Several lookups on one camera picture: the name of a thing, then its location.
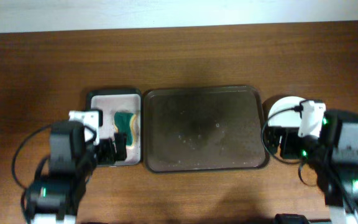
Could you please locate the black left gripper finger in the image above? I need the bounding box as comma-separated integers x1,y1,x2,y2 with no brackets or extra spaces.
114,133,127,161
99,138,116,164

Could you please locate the right black cable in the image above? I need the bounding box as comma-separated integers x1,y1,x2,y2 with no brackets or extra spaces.
260,105,319,187

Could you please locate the black cable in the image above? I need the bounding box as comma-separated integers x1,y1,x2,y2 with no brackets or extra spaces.
11,123,55,190
260,105,319,187

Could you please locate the green yellow sponge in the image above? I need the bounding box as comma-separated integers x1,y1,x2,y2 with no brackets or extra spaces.
114,111,137,148

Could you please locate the pale green plate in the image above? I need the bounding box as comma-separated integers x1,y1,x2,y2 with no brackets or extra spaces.
268,96,305,128

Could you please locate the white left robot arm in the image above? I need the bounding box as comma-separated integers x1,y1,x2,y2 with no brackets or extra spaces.
21,121,127,223

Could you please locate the black soapy water tray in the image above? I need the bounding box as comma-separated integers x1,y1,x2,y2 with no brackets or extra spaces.
86,88,142,167

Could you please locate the dark brown serving tray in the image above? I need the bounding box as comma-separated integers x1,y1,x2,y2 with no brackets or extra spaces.
142,85,270,174

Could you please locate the left black cable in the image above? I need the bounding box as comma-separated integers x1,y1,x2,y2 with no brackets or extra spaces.
11,123,55,190

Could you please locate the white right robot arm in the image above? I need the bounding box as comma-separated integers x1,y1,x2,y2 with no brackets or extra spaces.
260,106,358,223

